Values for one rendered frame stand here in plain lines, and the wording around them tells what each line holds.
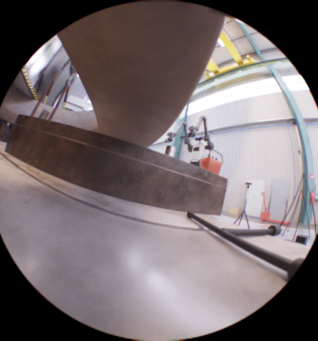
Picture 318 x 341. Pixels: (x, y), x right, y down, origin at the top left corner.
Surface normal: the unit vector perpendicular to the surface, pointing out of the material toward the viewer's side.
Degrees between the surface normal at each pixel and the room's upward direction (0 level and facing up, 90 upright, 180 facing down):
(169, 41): 180
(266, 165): 90
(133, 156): 90
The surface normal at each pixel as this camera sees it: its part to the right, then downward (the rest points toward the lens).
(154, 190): 0.32, -0.07
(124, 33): -0.25, 0.96
